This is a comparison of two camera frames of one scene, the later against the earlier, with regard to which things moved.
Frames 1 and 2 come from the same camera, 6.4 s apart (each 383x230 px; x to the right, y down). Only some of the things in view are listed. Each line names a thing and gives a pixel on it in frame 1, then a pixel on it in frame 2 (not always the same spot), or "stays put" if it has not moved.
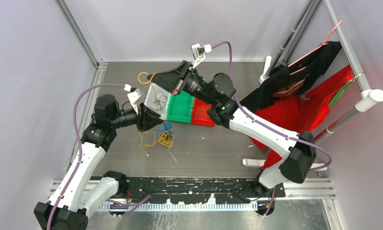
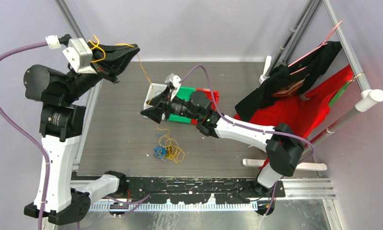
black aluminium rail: x=189 y=191 stays put
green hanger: x=334 y=98 stays put
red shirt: x=302 y=113 stays put
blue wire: x=167 y=127 → x=160 y=152
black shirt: x=284 y=81 stays put
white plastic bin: x=156 y=98 stays put
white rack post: x=265 y=75 stays put
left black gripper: x=147 y=118 → x=117 y=58
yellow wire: x=148 y=138 → x=168 y=148
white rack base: x=257 y=163 stays put
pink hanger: x=324 y=43 stays put
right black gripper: x=168 y=79 → x=159 y=102
